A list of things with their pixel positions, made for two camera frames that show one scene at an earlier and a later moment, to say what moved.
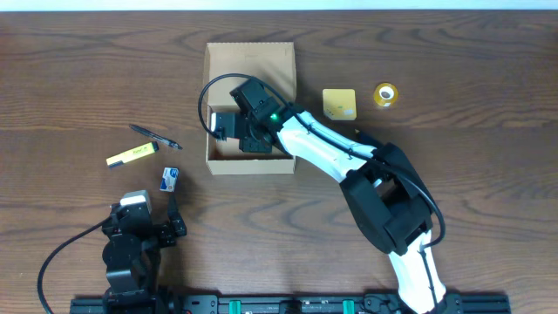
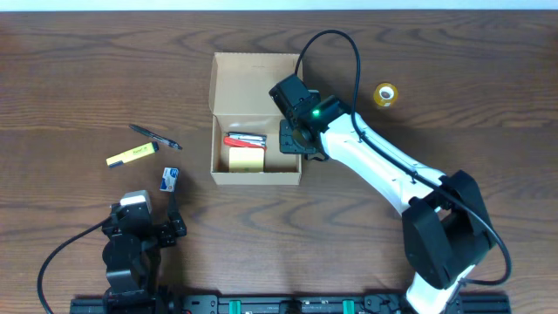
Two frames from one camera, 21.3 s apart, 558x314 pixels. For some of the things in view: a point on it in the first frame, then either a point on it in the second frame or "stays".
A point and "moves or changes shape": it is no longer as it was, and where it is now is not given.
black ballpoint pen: [156, 138] stays
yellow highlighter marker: [122, 158] stays
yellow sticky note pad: [339, 104] moves or changes shape
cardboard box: [227, 65] moves or changes shape
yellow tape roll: [385, 94] stays
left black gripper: [163, 233] stays
